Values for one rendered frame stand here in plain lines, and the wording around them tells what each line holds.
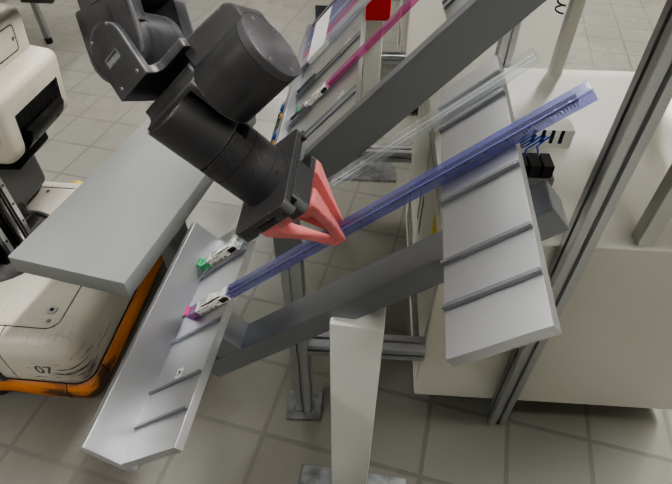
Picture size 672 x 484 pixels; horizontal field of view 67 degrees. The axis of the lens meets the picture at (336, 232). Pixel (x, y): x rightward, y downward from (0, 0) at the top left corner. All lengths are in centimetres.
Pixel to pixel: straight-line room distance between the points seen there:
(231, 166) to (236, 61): 9
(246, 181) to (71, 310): 100
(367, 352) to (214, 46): 36
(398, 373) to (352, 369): 85
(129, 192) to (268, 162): 72
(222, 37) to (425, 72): 39
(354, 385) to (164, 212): 57
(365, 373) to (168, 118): 38
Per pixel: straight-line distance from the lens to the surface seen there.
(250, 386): 146
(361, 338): 57
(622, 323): 121
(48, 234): 109
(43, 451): 155
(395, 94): 75
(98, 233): 105
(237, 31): 38
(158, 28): 45
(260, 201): 44
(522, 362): 120
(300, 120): 100
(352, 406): 70
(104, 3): 45
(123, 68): 43
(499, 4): 71
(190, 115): 41
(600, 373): 137
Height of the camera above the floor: 126
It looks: 44 degrees down
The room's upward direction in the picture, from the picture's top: straight up
